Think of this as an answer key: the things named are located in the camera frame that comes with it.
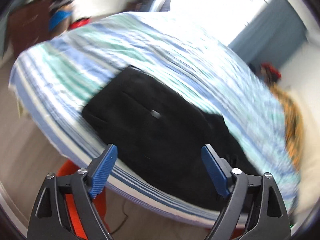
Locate black cable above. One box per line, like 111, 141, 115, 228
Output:
109, 199, 130, 235

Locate red black hat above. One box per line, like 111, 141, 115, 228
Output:
260, 62, 281, 83

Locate black pants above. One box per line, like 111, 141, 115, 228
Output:
82, 67, 257, 210

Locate clothes pile on nightstand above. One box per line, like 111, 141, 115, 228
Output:
1, 0, 89, 57

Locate blue curtain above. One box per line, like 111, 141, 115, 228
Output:
228, 0, 306, 71

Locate orange floral blanket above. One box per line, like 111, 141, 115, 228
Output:
269, 84, 304, 171

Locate brown wooden nightstand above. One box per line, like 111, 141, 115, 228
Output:
7, 0, 52, 57

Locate striped blue green bedsheet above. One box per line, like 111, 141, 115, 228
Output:
9, 12, 300, 213

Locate red fleece garment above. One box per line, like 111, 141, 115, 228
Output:
53, 160, 112, 239

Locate cream padded headboard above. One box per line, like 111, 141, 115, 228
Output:
287, 88, 319, 214

